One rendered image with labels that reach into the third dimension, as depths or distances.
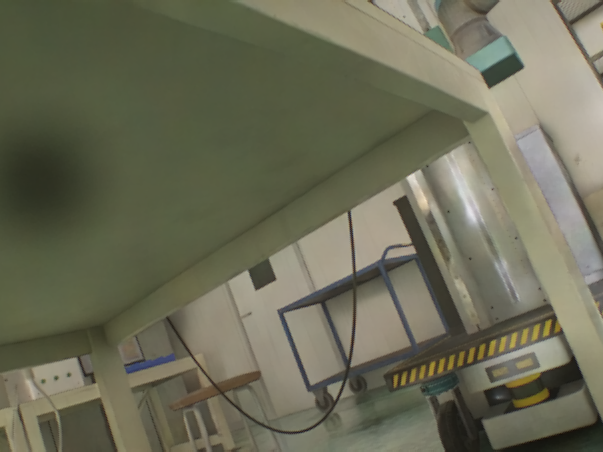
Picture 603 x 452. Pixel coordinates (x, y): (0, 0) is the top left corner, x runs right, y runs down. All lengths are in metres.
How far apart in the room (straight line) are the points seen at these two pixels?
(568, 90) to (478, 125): 3.10
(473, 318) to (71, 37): 1.45
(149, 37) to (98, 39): 0.04
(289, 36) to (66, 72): 0.19
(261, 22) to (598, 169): 3.49
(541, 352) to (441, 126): 0.69
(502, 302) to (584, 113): 2.31
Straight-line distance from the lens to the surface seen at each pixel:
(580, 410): 1.38
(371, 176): 0.91
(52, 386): 3.66
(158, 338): 5.61
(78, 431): 4.99
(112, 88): 0.51
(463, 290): 1.69
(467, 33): 1.57
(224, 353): 5.58
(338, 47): 0.44
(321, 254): 4.59
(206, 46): 0.49
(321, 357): 4.74
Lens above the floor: 0.44
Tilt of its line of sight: 13 degrees up
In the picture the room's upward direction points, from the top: 21 degrees counter-clockwise
